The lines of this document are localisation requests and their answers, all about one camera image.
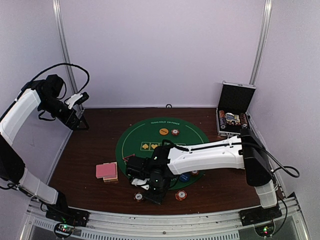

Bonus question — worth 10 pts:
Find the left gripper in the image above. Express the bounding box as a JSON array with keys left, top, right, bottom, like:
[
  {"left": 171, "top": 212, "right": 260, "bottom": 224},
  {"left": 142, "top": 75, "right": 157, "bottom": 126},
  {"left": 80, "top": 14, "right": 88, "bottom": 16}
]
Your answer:
[{"left": 38, "top": 95, "right": 89, "bottom": 131}]

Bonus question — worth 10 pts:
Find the blue small blind button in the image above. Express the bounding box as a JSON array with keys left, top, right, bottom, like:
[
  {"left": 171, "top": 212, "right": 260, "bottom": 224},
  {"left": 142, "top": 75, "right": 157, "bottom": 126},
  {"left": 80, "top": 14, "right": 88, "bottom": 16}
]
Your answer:
[{"left": 178, "top": 172, "right": 191, "bottom": 183}]

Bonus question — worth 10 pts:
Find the black red all-in triangle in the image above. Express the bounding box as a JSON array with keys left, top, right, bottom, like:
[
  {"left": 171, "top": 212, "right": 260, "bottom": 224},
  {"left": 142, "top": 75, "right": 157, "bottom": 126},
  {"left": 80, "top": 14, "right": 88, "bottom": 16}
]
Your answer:
[{"left": 122, "top": 153, "right": 136, "bottom": 163}]

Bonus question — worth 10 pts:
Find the orange-red poker chip stack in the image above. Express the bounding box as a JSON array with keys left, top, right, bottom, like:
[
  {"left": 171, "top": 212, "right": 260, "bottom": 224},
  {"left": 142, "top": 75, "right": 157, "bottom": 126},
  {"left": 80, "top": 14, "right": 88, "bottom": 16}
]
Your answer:
[{"left": 175, "top": 190, "right": 187, "bottom": 201}]

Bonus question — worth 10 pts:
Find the orange big blind button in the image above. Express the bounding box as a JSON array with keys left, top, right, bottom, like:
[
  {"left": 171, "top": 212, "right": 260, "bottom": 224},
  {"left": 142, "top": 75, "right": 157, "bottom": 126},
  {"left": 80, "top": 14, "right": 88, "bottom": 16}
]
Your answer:
[{"left": 159, "top": 128, "right": 169, "bottom": 136}]

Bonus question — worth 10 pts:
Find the red five poker chip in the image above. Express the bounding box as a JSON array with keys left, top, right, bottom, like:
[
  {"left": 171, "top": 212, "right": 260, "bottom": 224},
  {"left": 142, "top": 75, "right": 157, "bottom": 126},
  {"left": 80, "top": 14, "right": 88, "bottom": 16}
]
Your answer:
[{"left": 191, "top": 170, "right": 200, "bottom": 176}]

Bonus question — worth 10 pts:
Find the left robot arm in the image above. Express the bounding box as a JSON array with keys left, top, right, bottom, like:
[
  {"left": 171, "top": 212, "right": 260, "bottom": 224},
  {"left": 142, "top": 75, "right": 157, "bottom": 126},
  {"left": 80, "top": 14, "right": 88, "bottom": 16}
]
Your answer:
[{"left": 0, "top": 74, "right": 89, "bottom": 222}]

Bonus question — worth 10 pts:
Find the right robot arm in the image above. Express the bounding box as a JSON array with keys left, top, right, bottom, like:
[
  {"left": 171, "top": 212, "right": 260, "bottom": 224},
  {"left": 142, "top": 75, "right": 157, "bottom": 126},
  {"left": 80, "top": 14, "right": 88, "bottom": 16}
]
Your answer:
[{"left": 125, "top": 128, "right": 278, "bottom": 221}]

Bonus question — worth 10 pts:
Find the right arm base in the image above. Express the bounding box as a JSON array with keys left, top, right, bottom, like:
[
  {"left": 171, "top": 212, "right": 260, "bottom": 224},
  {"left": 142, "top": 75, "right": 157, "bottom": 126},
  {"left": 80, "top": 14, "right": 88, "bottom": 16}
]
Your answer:
[{"left": 239, "top": 206, "right": 282, "bottom": 226}]

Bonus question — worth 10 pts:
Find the brown poker chip stack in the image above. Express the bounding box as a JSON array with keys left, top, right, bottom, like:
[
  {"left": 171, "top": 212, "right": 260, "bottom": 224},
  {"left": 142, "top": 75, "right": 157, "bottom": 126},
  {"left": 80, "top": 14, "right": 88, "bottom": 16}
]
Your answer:
[{"left": 133, "top": 192, "right": 145, "bottom": 202}]

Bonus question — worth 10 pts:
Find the round green poker mat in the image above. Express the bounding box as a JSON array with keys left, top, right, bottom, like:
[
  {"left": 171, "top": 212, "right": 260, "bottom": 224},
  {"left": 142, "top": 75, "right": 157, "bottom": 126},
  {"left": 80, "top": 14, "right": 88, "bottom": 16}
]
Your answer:
[{"left": 115, "top": 117, "right": 210, "bottom": 176}]

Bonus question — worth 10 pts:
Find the card deck box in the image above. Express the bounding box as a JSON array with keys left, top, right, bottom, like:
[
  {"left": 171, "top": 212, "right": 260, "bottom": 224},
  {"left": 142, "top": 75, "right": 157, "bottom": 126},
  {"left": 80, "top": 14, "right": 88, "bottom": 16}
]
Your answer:
[{"left": 102, "top": 162, "right": 118, "bottom": 183}]

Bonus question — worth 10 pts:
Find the red-backed card deck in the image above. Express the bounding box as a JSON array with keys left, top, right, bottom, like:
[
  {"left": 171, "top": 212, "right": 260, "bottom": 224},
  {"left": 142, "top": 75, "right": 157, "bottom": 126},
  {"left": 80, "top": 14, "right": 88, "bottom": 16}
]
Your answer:
[{"left": 95, "top": 162, "right": 117, "bottom": 179}]

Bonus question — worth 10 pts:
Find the aluminium poker chip case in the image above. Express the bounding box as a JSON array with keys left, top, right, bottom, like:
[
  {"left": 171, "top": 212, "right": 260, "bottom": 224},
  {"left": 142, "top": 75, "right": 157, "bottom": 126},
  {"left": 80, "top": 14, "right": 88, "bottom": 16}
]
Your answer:
[{"left": 216, "top": 81, "right": 256, "bottom": 137}]

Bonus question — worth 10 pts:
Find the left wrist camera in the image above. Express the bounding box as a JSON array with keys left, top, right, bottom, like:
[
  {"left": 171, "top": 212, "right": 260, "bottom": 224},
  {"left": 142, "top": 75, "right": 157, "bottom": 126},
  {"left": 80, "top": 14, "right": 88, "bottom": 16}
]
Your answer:
[{"left": 64, "top": 92, "right": 89, "bottom": 109}]

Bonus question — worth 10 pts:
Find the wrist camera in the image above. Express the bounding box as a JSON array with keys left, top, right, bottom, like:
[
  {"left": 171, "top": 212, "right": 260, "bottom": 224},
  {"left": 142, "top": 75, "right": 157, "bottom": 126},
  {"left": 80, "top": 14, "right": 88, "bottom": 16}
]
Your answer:
[
  {"left": 64, "top": 92, "right": 89, "bottom": 109},
  {"left": 130, "top": 178, "right": 150, "bottom": 191}
]

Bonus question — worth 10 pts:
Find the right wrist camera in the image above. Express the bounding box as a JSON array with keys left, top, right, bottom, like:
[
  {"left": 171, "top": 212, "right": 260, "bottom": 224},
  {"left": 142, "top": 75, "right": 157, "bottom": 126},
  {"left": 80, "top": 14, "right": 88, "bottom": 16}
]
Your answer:
[{"left": 130, "top": 178, "right": 150, "bottom": 191}]

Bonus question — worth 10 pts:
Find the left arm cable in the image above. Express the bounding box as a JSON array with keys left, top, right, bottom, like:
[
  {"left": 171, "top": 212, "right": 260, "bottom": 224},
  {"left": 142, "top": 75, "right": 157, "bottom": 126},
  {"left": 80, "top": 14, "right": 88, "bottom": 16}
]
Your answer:
[{"left": 27, "top": 62, "right": 91, "bottom": 98}]

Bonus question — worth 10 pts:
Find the left aluminium frame post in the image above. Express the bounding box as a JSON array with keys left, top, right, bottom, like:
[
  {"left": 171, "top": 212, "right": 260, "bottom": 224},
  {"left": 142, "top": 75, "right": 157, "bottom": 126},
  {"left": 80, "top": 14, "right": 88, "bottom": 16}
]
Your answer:
[{"left": 52, "top": 0, "right": 78, "bottom": 94}]

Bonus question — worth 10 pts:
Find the aluminium frame post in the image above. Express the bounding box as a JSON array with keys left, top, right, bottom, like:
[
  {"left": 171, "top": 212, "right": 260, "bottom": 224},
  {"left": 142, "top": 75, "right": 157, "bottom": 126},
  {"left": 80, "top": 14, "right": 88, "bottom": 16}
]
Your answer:
[
  {"left": 52, "top": 0, "right": 78, "bottom": 94},
  {"left": 249, "top": 0, "right": 273, "bottom": 85}
]

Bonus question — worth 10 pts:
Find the right aluminium frame post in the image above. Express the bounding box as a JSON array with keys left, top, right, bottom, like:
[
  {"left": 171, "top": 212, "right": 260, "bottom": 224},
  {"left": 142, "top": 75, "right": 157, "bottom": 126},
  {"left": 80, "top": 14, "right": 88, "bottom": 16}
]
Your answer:
[{"left": 249, "top": 0, "right": 273, "bottom": 85}]

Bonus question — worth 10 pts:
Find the aluminium front rail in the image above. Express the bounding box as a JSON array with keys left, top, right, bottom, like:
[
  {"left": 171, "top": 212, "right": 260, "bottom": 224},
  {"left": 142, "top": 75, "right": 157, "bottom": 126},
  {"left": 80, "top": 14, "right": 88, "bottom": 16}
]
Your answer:
[{"left": 18, "top": 197, "right": 311, "bottom": 240}]

